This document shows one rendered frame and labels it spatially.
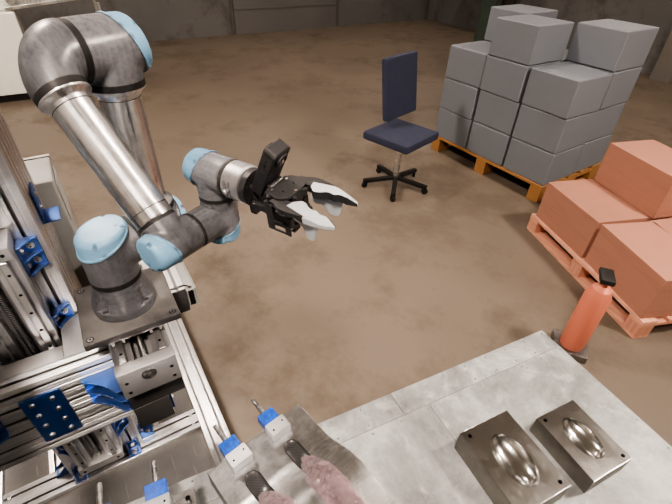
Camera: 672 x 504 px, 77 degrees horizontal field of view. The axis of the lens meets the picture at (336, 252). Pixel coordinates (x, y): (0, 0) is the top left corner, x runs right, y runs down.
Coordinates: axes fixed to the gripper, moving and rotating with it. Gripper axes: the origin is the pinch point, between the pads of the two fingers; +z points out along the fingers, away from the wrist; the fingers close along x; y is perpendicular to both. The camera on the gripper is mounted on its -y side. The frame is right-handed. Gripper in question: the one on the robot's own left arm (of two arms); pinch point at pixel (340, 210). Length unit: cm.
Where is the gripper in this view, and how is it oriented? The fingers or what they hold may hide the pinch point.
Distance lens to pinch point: 69.7
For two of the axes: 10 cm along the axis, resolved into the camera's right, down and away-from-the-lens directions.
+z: 8.4, 3.6, -4.1
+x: -5.4, 6.0, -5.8
